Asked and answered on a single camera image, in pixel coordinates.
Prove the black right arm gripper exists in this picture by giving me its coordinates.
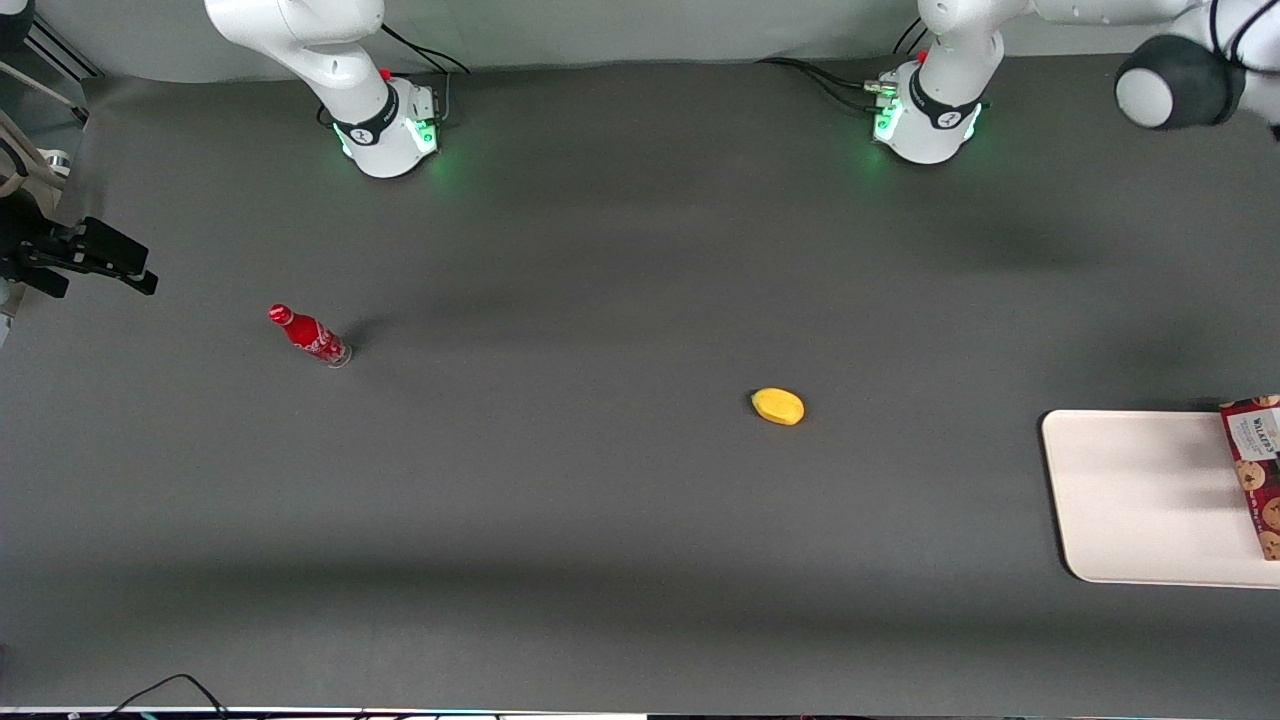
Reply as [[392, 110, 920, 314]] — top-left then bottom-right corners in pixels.
[[0, 188, 159, 299]]

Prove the red cookie box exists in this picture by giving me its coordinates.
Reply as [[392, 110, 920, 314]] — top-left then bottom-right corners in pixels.
[[1219, 395, 1280, 562]]

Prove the red cola bottle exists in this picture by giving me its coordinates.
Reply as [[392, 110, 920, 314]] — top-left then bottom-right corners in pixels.
[[267, 303, 353, 369]]

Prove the yellow oval sponge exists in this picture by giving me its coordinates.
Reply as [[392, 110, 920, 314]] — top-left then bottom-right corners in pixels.
[[750, 387, 806, 427]]

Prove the white cutting board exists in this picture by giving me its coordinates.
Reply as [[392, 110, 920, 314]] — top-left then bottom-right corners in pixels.
[[1041, 408, 1280, 589]]

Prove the beige cable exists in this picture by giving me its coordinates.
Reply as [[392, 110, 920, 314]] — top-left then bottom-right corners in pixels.
[[0, 60, 67, 201]]

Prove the metal frame rail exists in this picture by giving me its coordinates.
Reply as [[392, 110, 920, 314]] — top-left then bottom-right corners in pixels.
[[22, 14, 105, 83]]

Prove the black cable bundle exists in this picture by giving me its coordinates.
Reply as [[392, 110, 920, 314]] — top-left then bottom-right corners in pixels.
[[755, 16, 926, 113], [378, 22, 473, 79]]

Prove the thin black cable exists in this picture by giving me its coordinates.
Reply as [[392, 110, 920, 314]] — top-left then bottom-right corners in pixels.
[[95, 673, 233, 720]]

